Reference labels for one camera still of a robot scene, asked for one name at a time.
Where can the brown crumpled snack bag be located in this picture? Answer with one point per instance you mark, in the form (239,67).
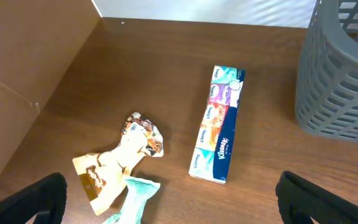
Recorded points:
(102,174)

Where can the mint green wrapper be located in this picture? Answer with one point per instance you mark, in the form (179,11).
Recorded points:
(139,191)

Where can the Kleenex tissue multipack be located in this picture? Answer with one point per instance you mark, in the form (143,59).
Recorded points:
(215,140)

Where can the grey plastic basket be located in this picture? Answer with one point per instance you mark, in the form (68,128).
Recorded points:
(326,102)

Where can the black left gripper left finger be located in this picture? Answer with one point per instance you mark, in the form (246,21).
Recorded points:
(44,200)

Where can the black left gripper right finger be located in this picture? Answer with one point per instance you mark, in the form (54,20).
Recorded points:
(301,201)

